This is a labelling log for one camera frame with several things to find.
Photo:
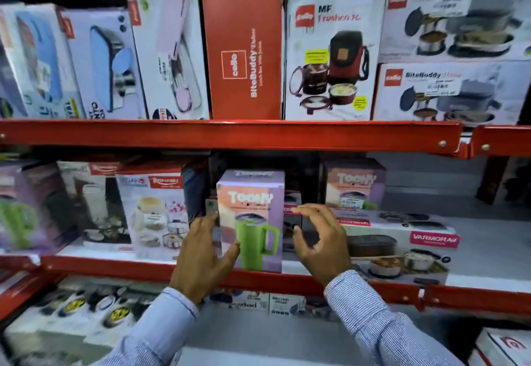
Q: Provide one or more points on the plain red carton box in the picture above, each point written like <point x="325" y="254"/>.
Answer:
<point x="244" y="46"/>

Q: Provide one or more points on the long red shelf beam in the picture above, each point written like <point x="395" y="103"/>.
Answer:
<point x="232" y="134"/>

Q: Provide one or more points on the slanted red shelf beam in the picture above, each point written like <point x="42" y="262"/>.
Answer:
<point x="18" y="291"/>

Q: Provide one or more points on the white box with maroon lunch bag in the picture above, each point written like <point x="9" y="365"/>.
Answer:
<point x="332" y="54"/>

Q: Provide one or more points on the white box with steel containers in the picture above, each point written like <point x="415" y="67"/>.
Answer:
<point x="153" y="212"/>

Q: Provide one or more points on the flat white box with red label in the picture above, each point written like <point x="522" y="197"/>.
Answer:
<point x="398" y="249"/>

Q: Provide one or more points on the person's left hand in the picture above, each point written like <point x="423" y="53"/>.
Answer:
<point x="195" y="258"/>

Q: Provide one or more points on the light blue container box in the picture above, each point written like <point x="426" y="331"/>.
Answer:
<point x="37" y="62"/>

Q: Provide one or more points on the person's right hand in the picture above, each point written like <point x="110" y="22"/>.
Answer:
<point x="327" y="249"/>

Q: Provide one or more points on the white box with red logo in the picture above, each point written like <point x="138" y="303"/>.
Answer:
<point x="502" y="349"/>

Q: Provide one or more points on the white box with pink lunch box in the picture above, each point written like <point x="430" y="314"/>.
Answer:
<point x="170" y="54"/>

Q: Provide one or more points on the person's right forearm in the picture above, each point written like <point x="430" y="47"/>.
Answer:
<point x="381" y="320"/>

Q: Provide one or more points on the person's left forearm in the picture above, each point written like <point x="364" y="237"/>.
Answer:
<point x="157" y="328"/>

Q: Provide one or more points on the dark box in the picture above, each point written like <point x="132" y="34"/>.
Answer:
<point x="197" y="187"/>

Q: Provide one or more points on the white box with steel bowls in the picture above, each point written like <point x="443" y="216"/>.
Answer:
<point x="83" y="311"/>

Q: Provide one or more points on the box with white flask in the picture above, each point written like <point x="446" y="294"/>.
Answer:
<point x="95" y="204"/>

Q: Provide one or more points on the large purple box with green mug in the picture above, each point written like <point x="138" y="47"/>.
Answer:
<point x="29" y="212"/>

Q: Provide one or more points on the small white box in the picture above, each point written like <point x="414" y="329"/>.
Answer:
<point x="244" y="300"/>
<point x="287" y="304"/>

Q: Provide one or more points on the white box with grey lunch box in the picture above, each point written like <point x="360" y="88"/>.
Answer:
<point x="452" y="94"/>
<point x="456" y="17"/>

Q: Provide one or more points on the white box with blue lunch box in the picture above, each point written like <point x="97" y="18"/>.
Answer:
<point x="103" y="62"/>

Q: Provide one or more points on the person's left thumb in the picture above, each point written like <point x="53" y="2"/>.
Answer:
<point x="229" y="255"/>

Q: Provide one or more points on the short red shelf beam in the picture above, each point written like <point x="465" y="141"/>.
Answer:
<point x="502" y="141"/>

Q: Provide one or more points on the person's right thumb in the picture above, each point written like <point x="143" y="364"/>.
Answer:
<point x="299" y="242"/>

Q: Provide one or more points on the red shelf upright post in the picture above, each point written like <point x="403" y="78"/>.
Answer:
<point x="493" y="179"/>

